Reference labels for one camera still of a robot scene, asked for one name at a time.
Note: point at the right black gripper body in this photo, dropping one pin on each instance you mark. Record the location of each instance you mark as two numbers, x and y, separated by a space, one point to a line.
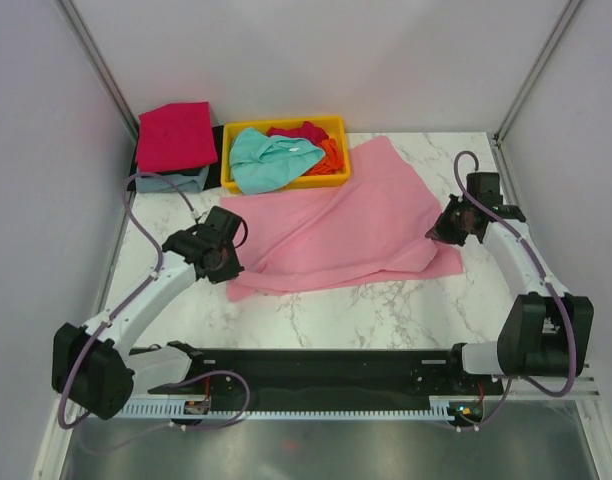
460 215

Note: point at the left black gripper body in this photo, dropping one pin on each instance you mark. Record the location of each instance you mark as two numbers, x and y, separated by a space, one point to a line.
228 266

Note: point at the pink t shirt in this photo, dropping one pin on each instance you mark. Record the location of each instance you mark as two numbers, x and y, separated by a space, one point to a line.
371 229

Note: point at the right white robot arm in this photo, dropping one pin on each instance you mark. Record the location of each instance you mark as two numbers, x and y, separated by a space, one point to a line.
547 330

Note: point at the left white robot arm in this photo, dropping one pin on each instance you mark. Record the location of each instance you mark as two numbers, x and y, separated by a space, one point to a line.
92 364

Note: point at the yellow plastic bin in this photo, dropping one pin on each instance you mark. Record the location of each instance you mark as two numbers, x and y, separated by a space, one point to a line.
332 124

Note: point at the folded grey blue t shirt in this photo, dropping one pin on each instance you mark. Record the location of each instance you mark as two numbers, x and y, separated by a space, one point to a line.
189 182

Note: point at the teal t shirt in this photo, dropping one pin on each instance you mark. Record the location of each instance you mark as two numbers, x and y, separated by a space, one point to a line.
261 164

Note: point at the folded crimson t shirt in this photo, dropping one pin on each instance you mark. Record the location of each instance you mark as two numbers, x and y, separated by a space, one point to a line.
175 137

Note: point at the orange t shirt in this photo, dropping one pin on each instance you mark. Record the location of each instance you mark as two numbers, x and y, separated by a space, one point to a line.
331 163

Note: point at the dark red t shirt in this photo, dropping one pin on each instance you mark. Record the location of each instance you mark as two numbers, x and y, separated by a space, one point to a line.
307 130

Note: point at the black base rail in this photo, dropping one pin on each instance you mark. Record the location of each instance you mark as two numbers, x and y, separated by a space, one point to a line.
328 379

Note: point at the white slotted cable duct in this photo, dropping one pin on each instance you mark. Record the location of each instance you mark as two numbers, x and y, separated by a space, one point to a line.
186 409

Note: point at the right aluminium frame post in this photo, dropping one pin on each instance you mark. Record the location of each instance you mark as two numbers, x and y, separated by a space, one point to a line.
546 52

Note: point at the aluminium frame post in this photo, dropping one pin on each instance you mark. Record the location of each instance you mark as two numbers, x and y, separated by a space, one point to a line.
546 52
84 37

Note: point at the left aluminium frame post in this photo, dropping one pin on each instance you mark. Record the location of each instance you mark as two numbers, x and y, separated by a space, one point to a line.
84 37

